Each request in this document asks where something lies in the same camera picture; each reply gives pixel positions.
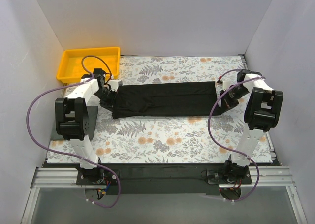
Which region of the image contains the black t shirt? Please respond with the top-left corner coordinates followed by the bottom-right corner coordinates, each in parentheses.
top-left (112, 81), bottom-right (217, 119)

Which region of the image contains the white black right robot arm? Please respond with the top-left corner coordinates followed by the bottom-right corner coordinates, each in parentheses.
top-left (217, 69), bottom-right (284, 184)

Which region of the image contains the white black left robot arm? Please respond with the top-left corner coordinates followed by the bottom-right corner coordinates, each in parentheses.
top-left (55, 68), bottom-right (116, 185)

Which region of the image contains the folded grey t shirt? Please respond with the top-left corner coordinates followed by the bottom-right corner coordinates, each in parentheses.
top-left (50, 106), bottom-right (98, 141)

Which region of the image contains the floral patterned table mat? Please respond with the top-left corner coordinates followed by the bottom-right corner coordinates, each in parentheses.
top-left (46, 55), bottom-right (281, 165)

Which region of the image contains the yellow plastic tray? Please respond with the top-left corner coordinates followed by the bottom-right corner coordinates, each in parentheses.
top-left (56, 47), bottom-right (121, 84)

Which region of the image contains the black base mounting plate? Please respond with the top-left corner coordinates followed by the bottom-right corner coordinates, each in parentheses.
top-left (76, 163), bottom-right (252, 195)

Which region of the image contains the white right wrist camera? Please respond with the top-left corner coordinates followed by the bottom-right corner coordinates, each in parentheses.
top-left (217, 79), bottom-right (232, 91)

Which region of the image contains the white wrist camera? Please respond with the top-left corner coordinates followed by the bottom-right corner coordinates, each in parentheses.
top-left (217, 79), bottom-right (232, 91)
top-left (107, 79), bottom-right (123, 92)

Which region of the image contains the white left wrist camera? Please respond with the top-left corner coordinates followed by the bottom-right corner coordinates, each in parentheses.
top-left (107, 79), bottom-right (123, 92)

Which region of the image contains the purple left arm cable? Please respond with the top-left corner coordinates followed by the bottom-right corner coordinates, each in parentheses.
top-left (26, 55), bottom-right (121, 209)

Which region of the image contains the aluminium frame rail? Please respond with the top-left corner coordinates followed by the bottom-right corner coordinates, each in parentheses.
top-left (22, 165), bottom-right (307, 224)

